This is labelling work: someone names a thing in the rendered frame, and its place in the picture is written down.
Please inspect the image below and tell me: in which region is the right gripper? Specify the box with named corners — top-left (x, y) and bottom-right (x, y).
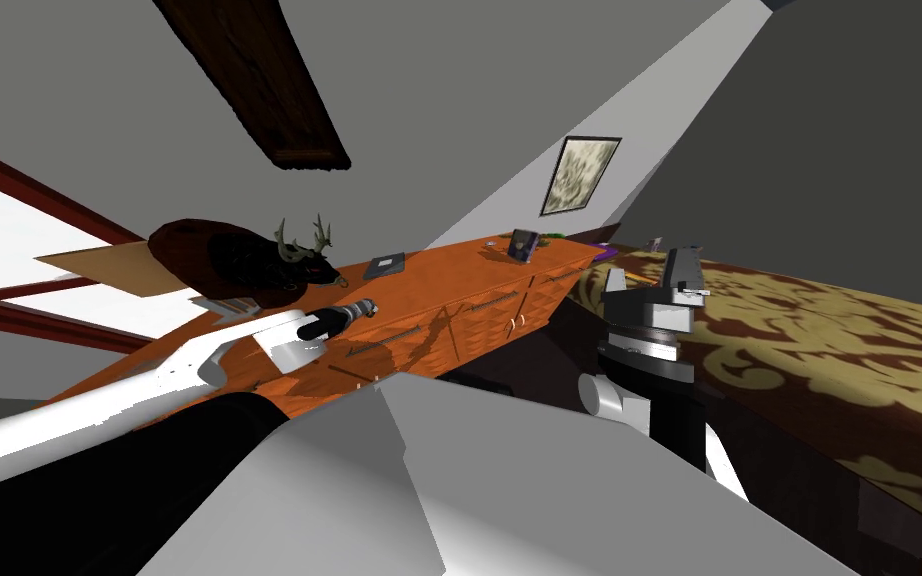
top-left (599, 245), bottom-right (709, 337)

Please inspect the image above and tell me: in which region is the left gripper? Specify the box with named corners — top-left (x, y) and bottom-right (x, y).
top-left (296, 298), bottom-right (380, 343)

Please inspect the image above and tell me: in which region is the grey flat book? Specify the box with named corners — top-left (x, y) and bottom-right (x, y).
top-left (361, 252), bottom-right (407, 282)

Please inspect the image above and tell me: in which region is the orange wooden sideboard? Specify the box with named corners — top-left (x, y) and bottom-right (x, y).
top-left (43, 231), bottom-right (608, 423)

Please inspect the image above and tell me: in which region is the dark blue box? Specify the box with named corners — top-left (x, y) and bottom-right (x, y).
top-left (507, 228), bottom-right (541, 266)

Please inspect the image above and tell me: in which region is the dark deer head ornament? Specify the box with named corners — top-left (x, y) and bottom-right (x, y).
top-left (146, 213), bottom-right (350, 311)

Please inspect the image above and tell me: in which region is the brown cream patterned bed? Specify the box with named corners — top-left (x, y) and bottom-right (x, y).
top-left (566, 242), bottom-right (922, 576)

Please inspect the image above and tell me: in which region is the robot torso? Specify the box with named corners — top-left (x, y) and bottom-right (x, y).
top-left (136, 371), bottom-right (862, 576)

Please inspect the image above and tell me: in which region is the dark brown wooden plank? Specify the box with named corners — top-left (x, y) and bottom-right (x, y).
top-left (152, 0), bottom-right (353, 173)

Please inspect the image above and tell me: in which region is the tan flat board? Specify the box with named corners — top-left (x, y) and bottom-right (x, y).
top-left (32, 239), bottom-right (190, 299)

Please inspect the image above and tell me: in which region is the framed beige wall picture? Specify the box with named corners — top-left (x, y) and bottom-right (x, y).
top-left (539, 135), bottom-right (624, 219)

